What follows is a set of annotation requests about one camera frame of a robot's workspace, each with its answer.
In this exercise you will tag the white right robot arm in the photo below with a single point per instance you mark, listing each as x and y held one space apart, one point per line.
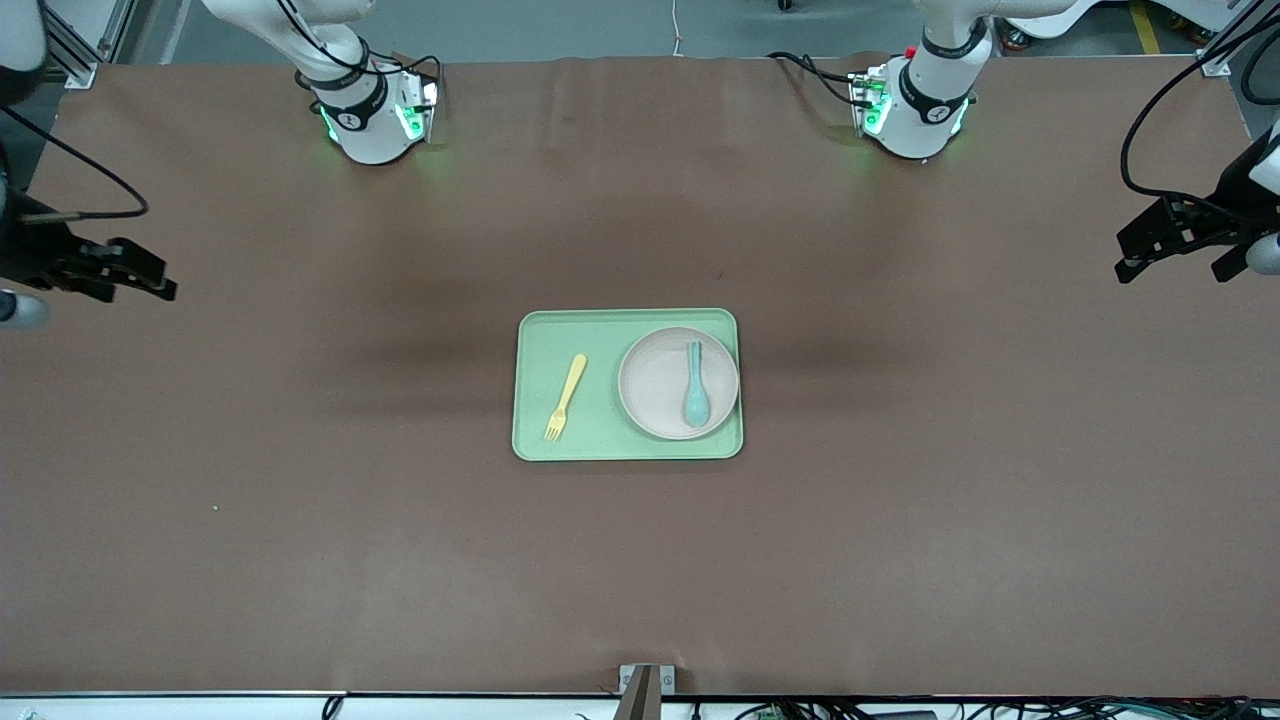
370 135

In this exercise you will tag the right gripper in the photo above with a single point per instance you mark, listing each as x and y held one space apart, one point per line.
30 256

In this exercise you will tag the yellow plastic fork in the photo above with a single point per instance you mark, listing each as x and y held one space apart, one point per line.
572 378

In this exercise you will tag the aluminium frame post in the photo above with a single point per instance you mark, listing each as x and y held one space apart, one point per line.
80 70
1215 60

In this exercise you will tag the light green rectangular tray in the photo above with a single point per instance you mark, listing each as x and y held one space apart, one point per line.
600 340

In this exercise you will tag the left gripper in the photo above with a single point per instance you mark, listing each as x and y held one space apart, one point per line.
1207 225

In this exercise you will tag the round beige plate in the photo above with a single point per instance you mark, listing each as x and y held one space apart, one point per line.
655 385

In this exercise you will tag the brown table cover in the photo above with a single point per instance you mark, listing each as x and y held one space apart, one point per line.
300 550

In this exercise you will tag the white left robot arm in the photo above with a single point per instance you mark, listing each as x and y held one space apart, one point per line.
925 130

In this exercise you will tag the grey metal table bracket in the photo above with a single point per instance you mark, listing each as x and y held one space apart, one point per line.
640 695

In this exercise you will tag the teal plastic spoon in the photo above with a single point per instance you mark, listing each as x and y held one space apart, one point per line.
696 405

